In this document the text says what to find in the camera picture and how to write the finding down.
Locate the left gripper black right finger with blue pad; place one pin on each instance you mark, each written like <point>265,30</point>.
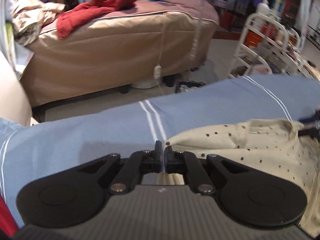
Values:
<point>247,195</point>

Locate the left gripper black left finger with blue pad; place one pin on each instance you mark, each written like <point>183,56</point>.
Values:
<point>76,195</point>

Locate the cream polka dot garment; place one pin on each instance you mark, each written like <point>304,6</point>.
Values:
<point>272,146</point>

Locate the navy red folded clothes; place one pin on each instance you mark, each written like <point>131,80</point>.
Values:
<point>7,222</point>

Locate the blue striped bed sheet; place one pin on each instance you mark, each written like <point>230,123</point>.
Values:
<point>32,152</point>

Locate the white metal rack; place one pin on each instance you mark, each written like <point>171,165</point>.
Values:
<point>267,47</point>

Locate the white rounded appliance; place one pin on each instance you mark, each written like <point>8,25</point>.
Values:
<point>14,103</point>

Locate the white lotion bottle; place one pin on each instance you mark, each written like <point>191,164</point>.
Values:
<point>262,9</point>

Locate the tan covered bed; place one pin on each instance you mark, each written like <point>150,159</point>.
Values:
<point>117,49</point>

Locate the beige crumpled cloth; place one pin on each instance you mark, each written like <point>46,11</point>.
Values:
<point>30,16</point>

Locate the red garment on bed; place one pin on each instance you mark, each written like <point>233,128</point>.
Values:
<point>68,21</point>

